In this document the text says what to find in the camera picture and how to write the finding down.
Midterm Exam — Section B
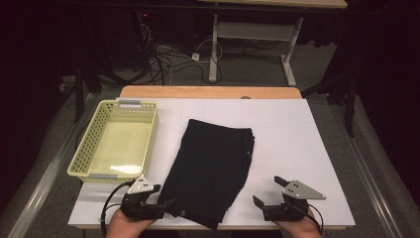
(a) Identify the white frame wooden desk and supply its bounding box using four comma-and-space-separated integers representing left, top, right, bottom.
197, 0, 349, 87

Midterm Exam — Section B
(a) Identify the person's left hand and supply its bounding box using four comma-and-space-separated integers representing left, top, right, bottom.
104, 208, 157, 238

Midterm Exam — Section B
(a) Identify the person's right hand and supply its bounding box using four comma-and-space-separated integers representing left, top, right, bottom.
273, 209, 322, 238

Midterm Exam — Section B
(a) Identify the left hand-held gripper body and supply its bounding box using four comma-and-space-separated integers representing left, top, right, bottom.
119, 174, 166, 222

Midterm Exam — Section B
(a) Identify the black knit vest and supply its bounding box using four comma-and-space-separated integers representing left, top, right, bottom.
157, 118, 256, 231

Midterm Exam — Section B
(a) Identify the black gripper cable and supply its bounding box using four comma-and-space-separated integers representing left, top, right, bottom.
306, 202, 325, 232
99, 180, 135, 237

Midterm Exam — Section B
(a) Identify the yellow perforated plastic basket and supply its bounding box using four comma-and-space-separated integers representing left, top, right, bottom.
66, 99, 159, 184

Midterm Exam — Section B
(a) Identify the tangle of floor cables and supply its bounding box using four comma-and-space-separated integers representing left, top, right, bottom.
138, 23, 222, 85

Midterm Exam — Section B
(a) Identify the black metal stand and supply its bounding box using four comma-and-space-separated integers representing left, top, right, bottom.
301, 70, 360, 138
73, 49, 148, 124

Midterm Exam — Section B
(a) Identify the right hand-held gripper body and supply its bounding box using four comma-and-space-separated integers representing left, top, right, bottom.
262, 178, 328, 222

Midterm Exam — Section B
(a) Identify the aluminium floor rail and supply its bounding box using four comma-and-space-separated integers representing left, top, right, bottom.
328, 103, 404, 238
6, 93, 95, 238

